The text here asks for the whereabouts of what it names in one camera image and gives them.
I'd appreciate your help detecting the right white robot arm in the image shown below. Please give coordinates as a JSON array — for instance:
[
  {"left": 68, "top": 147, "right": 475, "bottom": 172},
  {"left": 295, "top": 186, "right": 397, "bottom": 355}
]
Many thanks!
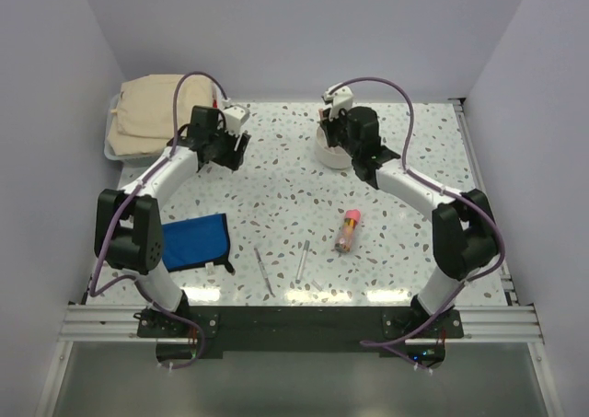
[{"left": 319, "top": 106, "right": 504, "bottom": 337}]

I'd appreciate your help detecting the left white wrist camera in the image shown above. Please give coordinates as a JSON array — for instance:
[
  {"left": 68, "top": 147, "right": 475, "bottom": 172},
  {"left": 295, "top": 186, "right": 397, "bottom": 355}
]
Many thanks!
[{"left": 222, "top": 105, "right": 249, "bottom": 135}]

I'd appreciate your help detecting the aluminium frame rail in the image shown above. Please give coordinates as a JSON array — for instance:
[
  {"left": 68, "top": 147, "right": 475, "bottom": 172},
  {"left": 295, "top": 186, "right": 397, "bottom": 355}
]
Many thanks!
[{"left": 58, "top": 302, "right": 545, "bottom": 343}]

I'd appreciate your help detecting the blue fabric pouch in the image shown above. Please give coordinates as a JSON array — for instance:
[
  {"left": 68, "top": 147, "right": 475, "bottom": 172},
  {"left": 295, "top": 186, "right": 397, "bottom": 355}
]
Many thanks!
[{"left": 162, "top": 214, "right": 235, "bottom": 274}]

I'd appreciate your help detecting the round white divided organizer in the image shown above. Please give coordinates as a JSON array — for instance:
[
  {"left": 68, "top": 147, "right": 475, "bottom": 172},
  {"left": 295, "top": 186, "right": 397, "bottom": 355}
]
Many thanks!
[{"left": 315, "top": 126, "right": 352, "bottom": 170}]

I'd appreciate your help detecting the beige folded cloth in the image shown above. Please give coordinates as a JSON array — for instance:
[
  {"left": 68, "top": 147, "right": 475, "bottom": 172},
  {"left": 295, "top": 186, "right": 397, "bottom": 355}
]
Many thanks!
[{"left": 107, "top": 75, "right": 216, "bottom": 156}]

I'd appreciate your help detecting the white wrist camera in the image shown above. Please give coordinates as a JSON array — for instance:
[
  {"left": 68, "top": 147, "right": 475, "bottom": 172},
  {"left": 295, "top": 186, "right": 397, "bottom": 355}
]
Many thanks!
[
  {"left": 321, "top": 84, "right": 354, "bottom": 121},
  {"left": 222, "top": 105, "right": 249, "bottom": 135}
]

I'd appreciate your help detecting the thin metal craft knife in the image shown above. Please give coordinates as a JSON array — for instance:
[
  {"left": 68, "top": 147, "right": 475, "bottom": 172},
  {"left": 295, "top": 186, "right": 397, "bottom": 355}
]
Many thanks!
[{"left": 254, "top": 247, "right": 275, "bottom": 297}]

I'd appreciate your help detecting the small clear plastic piece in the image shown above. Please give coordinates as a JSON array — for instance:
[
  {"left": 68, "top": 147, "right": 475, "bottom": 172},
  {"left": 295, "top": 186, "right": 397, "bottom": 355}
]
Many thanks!
[{"left": 311, "top": 279, "right": 323, "bottom": 291}]

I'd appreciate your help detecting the pink cap clear tube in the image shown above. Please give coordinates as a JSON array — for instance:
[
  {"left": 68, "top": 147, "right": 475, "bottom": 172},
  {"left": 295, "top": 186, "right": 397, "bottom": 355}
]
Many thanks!
[{"left": 334, "top": 209, "right": 361, "bottom": 254}]

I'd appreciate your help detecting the white plastic basket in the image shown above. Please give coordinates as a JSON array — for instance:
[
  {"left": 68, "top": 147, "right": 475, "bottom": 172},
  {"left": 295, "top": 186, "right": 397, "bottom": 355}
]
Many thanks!
[{"left": 104, "top": 90, "right": 174, "bottom": 162}]

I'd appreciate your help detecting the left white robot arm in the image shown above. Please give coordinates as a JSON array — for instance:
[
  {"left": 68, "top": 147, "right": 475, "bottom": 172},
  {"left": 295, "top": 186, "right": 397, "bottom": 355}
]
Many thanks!
[{"left": 88, "top": 105, "right": 250, "bottom": 336}]

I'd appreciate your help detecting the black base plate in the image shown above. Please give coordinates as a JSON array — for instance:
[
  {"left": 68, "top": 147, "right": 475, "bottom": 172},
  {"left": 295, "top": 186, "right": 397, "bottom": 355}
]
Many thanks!
[{"left": 133, "top": 306, "right": 465, "bottom": 362}]

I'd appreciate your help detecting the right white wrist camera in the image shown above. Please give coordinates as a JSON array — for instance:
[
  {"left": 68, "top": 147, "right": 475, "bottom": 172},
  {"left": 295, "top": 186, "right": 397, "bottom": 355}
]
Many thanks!
[{"left": 321, "top": 84, "right": 354, "bottom": 121}]

